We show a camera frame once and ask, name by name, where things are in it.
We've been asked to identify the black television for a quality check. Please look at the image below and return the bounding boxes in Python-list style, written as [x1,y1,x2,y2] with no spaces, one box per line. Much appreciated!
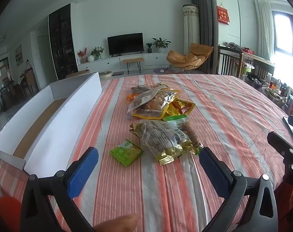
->
[107,32,144,56]

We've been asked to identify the wooden slatted crib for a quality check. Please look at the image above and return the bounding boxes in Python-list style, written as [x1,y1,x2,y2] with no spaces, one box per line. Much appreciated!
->
[217,45,245,78]

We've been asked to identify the grey curtain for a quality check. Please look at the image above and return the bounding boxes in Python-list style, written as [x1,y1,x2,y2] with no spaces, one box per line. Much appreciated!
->
[190,0,218,74]

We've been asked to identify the person's left hand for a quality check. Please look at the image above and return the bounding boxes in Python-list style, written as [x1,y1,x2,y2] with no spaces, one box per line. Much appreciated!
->
[93,214,139,232]

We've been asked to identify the red wall hanging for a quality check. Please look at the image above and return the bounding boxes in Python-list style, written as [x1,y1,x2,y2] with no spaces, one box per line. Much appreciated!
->
[217,5,229,25]

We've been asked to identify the dark glass display cabinet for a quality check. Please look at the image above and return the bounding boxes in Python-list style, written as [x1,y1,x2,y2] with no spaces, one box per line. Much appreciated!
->
[49,3,78,80]

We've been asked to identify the red yellow snack packet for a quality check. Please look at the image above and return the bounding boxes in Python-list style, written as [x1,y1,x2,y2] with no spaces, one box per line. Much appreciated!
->
[167,98,196,116]

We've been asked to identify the white cardboard box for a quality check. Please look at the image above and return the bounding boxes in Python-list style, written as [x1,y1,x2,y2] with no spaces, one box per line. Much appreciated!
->
[0,72,103,178]

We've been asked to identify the covered floor air conditioner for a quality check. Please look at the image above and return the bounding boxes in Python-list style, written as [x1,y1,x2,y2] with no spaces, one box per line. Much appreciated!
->
[182,3,200,54]

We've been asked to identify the red cloth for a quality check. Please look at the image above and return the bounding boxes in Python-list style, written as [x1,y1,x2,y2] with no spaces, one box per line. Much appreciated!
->
[0,196,22,232]

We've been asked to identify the bushy potted green plant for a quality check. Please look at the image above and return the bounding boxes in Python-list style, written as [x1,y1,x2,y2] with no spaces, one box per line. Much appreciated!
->
[91,46,105,60]

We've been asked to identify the wooden side desk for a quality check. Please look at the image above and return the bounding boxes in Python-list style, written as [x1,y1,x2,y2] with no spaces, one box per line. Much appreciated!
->
[242,53,276,78]

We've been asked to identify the nut packet with orange bottom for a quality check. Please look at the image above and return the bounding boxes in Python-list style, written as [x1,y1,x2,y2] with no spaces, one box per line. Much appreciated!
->
[127,84,152,102]

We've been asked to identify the red flowers in vase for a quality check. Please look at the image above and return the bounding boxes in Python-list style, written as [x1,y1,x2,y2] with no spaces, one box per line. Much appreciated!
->
[77,47,88,63]

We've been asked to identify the window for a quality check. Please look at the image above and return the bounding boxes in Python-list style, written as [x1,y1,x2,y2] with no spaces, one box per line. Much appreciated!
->
[272,10,293,63]

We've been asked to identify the framed wall picture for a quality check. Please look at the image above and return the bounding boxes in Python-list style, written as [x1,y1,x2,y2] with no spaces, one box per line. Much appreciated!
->
[14,45,24,67]

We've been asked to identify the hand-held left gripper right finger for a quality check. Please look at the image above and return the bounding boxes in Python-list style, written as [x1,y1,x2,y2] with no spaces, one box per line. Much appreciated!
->
[198,147,279,232]

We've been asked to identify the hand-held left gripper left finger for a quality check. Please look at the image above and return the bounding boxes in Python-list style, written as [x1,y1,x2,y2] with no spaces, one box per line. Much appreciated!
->
[20,147,99,232]

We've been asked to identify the white television cabinet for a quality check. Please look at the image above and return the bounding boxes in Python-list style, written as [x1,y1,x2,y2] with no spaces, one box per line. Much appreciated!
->
[77,52,172,72]

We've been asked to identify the gold clear snack bag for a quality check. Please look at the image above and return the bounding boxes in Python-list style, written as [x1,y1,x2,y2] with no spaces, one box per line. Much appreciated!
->
[129,119,202,166]

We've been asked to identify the orange lounge chair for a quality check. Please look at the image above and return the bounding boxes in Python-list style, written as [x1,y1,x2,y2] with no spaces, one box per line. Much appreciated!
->
[166,43,214,74]

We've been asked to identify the white door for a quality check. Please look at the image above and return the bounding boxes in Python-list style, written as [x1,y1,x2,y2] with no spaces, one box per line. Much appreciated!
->
[37,36,55,83]

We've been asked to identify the large yellow clear snack bag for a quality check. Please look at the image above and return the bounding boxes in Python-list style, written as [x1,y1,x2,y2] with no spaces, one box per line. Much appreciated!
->
[126,86,181,119]

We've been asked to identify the wooden stool with metal legs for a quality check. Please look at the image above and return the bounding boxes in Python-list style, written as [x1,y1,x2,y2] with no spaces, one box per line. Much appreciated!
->
[122,58,145,74]

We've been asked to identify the row of bottles and jars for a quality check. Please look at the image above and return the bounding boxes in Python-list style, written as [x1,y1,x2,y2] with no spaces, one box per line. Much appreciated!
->
[263,76,293,116]

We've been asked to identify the white sheer curtain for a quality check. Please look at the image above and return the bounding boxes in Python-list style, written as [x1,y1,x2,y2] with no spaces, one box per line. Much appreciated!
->
[254,0,275,62]

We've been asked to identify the green white snack packet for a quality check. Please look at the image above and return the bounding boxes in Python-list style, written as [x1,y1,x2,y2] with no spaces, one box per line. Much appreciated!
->
[163,115,189,124]

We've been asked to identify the green plastic stool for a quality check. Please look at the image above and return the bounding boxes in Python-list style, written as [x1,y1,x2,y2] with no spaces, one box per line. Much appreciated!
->
[242,66,254,78]

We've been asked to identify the small green snack packet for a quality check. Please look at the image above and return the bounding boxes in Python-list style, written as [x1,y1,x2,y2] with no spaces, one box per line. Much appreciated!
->
[109,139,144,167]

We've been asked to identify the orange striped tablecloth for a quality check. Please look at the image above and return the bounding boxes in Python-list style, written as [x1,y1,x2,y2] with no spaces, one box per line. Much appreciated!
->
[0,74,293,232]

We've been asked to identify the large potted green plant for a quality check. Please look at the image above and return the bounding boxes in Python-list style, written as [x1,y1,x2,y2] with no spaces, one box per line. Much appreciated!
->
[152,37,171,53]

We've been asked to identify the purple round rug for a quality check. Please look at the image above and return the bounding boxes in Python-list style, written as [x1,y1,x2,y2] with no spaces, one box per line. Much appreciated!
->
[153,67,183,74]

